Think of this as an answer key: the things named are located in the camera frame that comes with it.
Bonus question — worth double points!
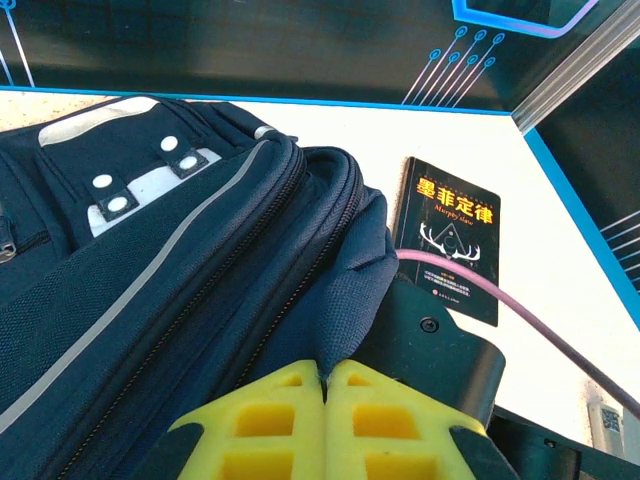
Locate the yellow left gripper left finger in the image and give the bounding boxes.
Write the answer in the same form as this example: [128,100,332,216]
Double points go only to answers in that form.
[142,359,330,480]

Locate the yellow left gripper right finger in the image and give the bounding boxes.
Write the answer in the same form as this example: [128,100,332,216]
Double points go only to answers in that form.
[327,359,521,480]

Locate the black book orange title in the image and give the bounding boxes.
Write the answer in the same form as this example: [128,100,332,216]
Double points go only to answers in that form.
[393,155,503,329]

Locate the navy blue backpack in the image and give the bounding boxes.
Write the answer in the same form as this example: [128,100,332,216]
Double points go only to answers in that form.
[0,94,401,480]

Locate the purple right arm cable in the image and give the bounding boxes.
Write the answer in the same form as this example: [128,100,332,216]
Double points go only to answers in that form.
[397,248,640,422]

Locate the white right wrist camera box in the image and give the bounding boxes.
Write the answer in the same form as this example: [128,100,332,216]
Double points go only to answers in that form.
[585,392,629,459]

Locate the aluminium frame post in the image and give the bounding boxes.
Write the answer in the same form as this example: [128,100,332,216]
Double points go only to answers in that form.
[509,0,640,137]

